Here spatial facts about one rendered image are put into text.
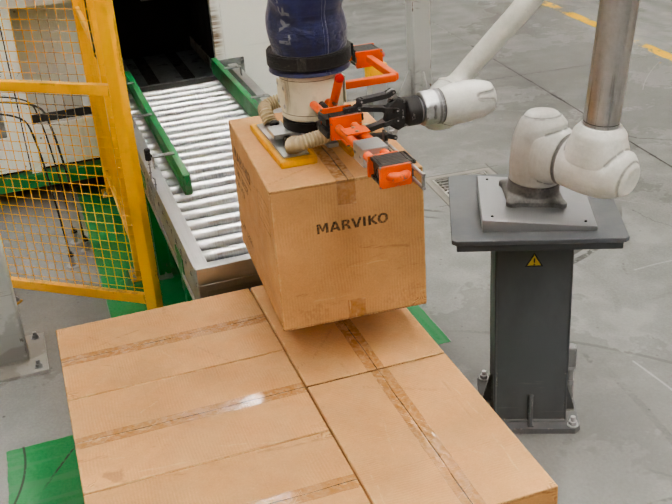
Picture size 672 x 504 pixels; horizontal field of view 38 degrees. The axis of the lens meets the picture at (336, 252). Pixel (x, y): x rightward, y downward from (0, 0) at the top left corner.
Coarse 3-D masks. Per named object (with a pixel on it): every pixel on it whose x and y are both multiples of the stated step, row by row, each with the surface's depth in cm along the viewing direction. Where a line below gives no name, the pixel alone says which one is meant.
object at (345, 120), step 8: (320, 112) 243; (328, 112) 245; (360, 112) 241; (320, 120) 243; (328, 120) 238; (336, 120) 238; (344, 120) 239; (352, 120) 240; (360, 120) 240; (320, 128) 244; (328, 128) 240; (328, 136) 240; (336, 136) 240
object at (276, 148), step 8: (272, 120) 273; (280, 120) 282; (256, 128) 277; (264, 128) 275; (256, 136) 275; (264, 136) 270; (288, 136) 260; (264, 144) 266; (272, 144) 264; (280, 144) 262; (272, 152) 259; (280, 152) 257; (304, 152) 256; (312, 152) 257; (280, 160) 253; (288, 160) 253; (296, 160) 253; (304, 160) 253; (312, 160) 254
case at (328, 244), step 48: (240, 144) 274; (240, 192) 293; (288, 192) 241; (336, 192) 244; (384, 192) 248; (288, 240) 246; (336, 240) 250; (384, 240) 254; (288, 288) 252; (336, 288) 256; (384, 288) 260
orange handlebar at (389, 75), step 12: (372, 60) 288; (384, 72) 280; (396, 72) 275; (348, 84) 270; (360, 84) 271; (372, 84) 273; (312, 108) 255; (336, 132) 239; (348, 132) 232; (360, 132) 231; (348, 144) 232; (396, 180) 208
